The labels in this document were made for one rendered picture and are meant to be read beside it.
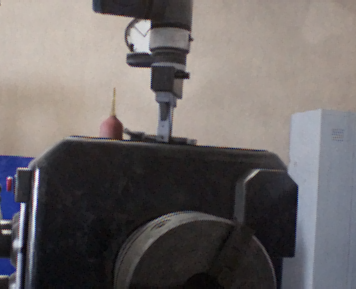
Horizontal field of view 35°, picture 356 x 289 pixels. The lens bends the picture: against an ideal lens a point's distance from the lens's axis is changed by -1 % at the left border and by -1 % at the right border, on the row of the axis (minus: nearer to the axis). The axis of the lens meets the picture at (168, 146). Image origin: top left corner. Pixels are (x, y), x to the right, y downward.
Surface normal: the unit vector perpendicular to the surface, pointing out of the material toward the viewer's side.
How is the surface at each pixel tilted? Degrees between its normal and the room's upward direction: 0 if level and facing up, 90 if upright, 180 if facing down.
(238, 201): 90
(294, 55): 90
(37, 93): 90
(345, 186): 90
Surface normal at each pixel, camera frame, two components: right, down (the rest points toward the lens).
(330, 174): 0.26, -0.04
